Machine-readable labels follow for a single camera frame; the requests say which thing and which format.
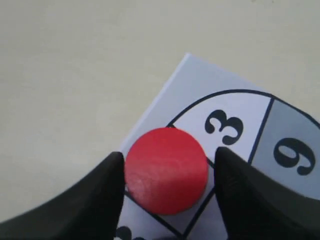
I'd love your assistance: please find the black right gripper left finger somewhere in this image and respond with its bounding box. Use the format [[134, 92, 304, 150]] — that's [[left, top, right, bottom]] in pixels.
[[0, 151, 125, 240]]

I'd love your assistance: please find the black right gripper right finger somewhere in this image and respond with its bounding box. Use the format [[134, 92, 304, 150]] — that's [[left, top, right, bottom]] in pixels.
[[214, 147, 320, 240]]

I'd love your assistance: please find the red cylinder game piece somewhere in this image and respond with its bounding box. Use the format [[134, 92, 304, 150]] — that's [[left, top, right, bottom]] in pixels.
[[124, 127, 209, 216]]

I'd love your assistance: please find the paper number game board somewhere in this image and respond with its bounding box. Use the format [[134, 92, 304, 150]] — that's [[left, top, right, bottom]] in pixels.
[[115, 54, 320, 240]]

